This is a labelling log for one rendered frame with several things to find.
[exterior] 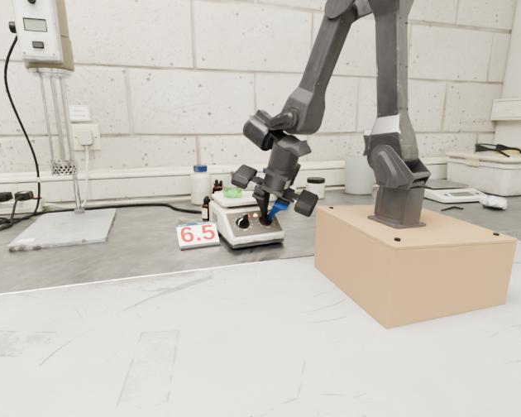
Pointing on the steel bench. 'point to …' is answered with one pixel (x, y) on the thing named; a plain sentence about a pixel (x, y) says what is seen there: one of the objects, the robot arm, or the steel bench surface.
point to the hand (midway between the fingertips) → (270, 207)
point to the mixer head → (44, 37)
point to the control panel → (251, 224)
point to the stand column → (74, 160)
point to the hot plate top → (235, 199)
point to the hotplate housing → (217, 213)
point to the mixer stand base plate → (66, 229)
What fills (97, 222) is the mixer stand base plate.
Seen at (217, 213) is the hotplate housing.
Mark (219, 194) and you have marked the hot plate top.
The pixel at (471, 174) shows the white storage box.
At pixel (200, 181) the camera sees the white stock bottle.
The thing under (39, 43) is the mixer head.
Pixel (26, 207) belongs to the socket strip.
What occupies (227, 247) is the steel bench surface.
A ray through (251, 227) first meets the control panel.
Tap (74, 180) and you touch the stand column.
